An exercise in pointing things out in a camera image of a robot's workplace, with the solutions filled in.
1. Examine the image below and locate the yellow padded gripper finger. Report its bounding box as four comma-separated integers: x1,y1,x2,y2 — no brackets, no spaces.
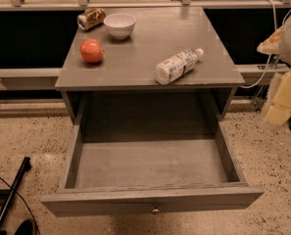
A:
257,27,283,55
262,70,291,127

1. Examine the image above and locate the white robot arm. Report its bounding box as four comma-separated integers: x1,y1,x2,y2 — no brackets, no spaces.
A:
257,15,291,128

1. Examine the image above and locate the open grey top drawer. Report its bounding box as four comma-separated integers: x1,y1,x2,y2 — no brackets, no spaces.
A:
40,92,265,218

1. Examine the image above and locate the metal drawer knob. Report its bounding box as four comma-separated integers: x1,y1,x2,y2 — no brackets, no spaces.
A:
151,204,161,214

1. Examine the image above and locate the grey wooden cabinet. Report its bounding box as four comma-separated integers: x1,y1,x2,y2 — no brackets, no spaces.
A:
56,7,244,118

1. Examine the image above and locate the white ceramic bowl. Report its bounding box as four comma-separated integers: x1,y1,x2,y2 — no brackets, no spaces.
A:
104,13,136,39

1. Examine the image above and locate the red apple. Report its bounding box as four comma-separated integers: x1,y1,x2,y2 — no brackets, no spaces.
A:
79,38,104,64

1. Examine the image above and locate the brown drink can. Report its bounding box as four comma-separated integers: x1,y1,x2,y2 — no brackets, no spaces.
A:
77,8,106,30

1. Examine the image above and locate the black metal pole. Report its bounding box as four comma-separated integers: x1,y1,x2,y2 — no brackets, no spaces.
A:
0,157,31,234

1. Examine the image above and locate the black round base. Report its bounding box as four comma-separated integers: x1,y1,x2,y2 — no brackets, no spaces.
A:
15,219,37,235

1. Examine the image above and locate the white cable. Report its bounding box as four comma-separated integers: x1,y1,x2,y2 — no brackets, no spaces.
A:
238,0,291,90

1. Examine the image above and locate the metal railing frame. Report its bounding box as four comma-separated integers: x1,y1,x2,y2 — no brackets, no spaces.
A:
0,0,291,119

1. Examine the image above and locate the black floor cable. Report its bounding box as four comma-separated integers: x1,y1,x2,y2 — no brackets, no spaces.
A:
0,165,41,235

